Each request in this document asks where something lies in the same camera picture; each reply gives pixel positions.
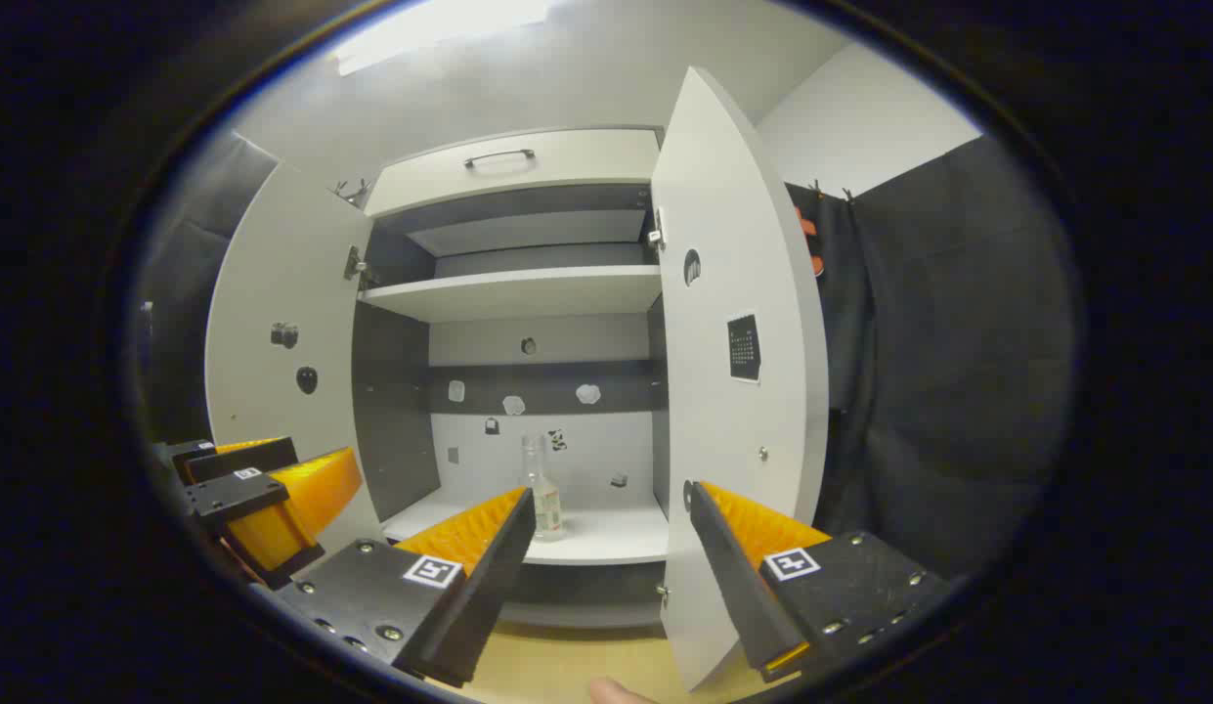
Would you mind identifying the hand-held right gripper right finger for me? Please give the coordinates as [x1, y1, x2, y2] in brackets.
[686, 479, 956, 683]

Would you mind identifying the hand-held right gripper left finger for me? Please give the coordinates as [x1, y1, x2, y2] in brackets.
[259, 486, 539, 688]

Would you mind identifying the clear glass bottle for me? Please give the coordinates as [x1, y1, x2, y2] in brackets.
[521, 433, 568, 542]

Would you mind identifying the white cabinet door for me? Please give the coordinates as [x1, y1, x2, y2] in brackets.
[205, 161, 384, 558]
[650, 66, 830, 693]

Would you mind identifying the white cabinet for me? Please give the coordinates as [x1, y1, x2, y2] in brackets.
[352, 125, 671, 627]

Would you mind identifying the white cabinet flap panel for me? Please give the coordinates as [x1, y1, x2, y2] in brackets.
[365, 127, 663, 218]

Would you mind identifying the black backdrop cloth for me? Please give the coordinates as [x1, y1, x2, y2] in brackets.
[784, 132, 1076, 578]
[137, 132, 280, 446]

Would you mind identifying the ceiling light panel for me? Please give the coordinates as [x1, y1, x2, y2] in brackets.
[332, 0, 553, 77]

